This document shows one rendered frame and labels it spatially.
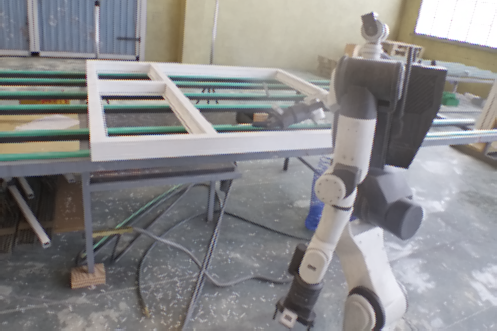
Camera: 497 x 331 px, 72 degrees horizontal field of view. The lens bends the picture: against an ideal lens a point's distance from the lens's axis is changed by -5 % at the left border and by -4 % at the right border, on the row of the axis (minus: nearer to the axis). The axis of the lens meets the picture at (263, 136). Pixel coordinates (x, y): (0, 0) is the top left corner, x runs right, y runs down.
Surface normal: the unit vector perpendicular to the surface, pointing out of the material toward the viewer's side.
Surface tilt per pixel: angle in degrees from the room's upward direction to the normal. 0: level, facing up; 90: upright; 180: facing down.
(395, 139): 87
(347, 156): 87
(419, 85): 87
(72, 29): 90
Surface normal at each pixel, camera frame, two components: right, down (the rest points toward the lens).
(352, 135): -0.43, 0.21
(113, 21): 0.44, 0.37
